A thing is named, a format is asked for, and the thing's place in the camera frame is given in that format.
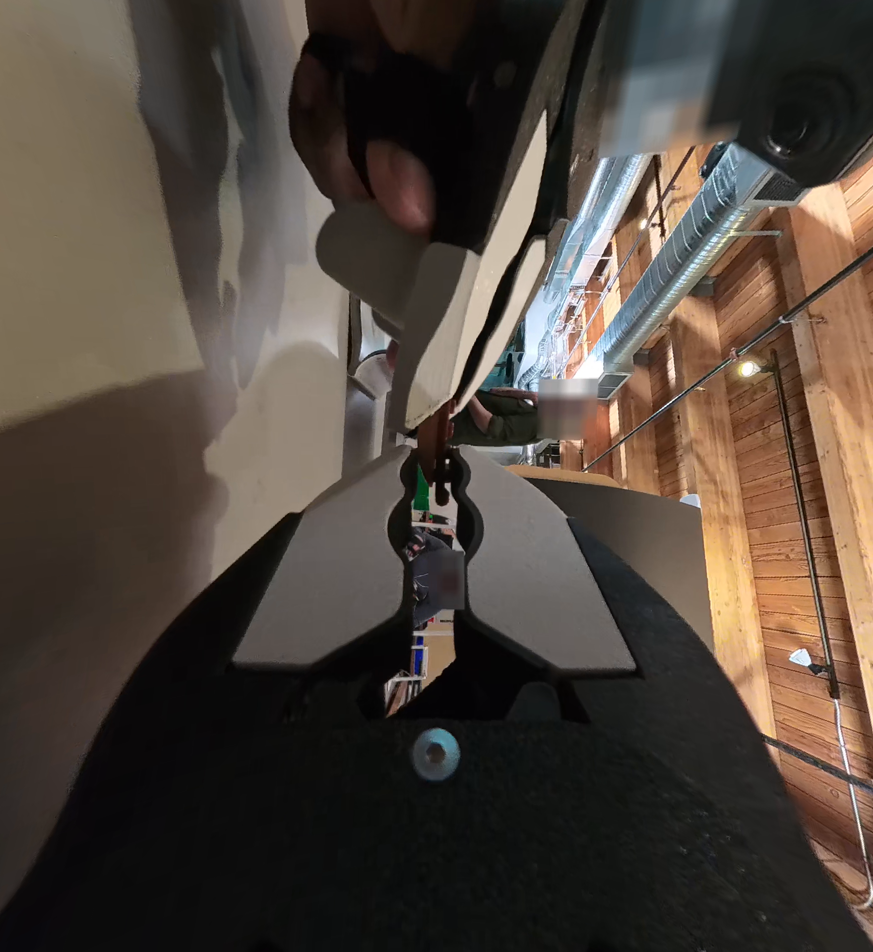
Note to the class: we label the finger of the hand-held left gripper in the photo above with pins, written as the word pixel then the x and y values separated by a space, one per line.
pixel 407 283
pixel 504 253

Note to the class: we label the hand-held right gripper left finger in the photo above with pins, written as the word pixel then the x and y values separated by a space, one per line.
pixel 325 588

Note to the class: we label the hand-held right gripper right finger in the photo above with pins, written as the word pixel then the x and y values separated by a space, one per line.
pixel 541 580

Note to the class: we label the brown brick assembly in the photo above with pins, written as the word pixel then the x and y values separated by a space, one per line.
pixel 434 439

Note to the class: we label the grey desk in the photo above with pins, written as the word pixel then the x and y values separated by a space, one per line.
pixel 80 223

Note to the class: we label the person's left hand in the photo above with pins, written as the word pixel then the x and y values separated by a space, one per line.
pixel 400 186

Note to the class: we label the green box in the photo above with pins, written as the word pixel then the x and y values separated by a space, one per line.
pixel 441 484

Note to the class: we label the silver ventilation duct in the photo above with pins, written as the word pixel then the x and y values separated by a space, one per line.
pixel 578 253
pixel 690 253

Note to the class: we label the wall spotlight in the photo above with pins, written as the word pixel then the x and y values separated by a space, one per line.
pixel 748 366

